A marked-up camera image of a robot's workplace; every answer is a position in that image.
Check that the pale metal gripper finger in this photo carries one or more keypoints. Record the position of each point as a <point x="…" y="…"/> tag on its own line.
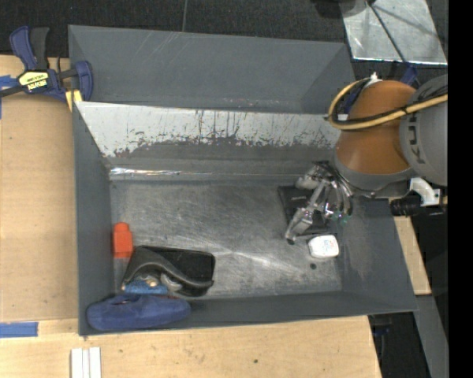
<point x="294" y="228"/>
<point x="310" y="223"/>

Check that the black flat box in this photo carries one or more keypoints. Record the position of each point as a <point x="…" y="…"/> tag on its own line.
<point x="295" y="201"/>

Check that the white rounded packet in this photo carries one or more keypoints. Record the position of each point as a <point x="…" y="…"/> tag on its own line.
<point x="324" y="246"/>

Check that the grey metal bin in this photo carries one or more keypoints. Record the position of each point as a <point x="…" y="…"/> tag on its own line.
<point x="220" y="227"/>

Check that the blue soft cloth toy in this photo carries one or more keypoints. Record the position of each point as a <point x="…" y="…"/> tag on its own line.
<point x="138" y="313"/>

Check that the pale wood flat board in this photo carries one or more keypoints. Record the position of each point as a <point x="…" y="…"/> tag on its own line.
<point x="35" y="211"/>

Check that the black cylinder on white bracket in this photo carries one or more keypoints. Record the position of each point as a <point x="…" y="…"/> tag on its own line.
<point x="408" y="205"/>

